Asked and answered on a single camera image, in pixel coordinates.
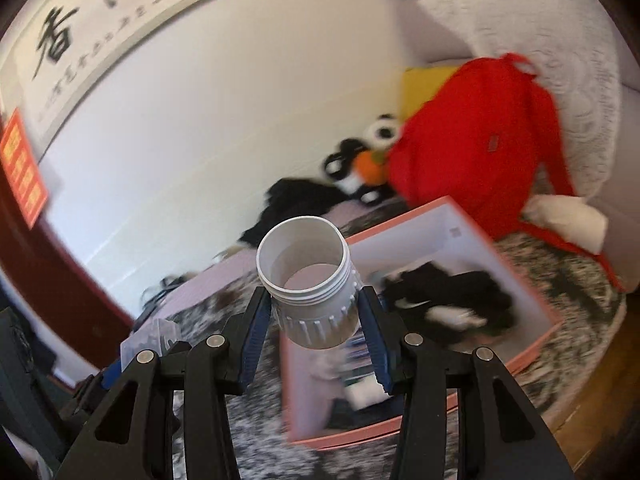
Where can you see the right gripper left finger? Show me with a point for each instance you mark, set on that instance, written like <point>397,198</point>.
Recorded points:
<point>131,433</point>

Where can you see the white plastic jar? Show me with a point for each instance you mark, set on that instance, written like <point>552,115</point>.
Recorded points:
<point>305,265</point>

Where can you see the clear plastic case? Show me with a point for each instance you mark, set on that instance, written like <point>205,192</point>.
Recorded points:
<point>158,335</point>

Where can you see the black nike sock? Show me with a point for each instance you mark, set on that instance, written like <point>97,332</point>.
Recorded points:
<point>448,308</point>

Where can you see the black white patterned tablecloth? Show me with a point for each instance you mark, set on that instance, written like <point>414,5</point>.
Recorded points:
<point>552,350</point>

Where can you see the blue battery pack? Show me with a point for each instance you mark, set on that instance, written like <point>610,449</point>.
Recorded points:
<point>357,360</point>

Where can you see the black clothes pile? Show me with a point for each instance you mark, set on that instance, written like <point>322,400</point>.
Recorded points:
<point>290,198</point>

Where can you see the red paper notice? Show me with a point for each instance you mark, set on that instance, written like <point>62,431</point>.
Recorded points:
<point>21,169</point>

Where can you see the red backpack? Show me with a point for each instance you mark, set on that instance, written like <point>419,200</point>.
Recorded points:
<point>481,141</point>

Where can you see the panda plush toy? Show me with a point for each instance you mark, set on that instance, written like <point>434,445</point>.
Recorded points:
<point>358,167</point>

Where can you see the yellow pillow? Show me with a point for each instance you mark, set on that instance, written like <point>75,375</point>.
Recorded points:
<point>419,85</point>

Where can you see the white lace cloth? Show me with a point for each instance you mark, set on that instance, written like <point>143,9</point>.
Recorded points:
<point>571,44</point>

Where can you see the calligraphy wall scroll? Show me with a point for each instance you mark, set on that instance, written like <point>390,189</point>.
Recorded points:
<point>56,50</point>

